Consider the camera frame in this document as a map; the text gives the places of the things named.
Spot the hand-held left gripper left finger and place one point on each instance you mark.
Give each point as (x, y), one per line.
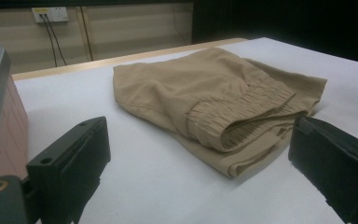
(74, 155)

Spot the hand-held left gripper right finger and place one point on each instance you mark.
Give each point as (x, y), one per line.
(335, 158)

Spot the pink storage box grey rim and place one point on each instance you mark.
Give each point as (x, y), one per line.
(3, 124)

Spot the tan pants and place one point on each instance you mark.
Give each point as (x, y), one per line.
(180, 90)

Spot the white table mat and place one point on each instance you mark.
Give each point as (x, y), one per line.
(155, 180)

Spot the black curtain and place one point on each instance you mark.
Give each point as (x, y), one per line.
(286, 21)

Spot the white wall socket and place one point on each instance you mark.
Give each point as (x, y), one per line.
(54, 14)

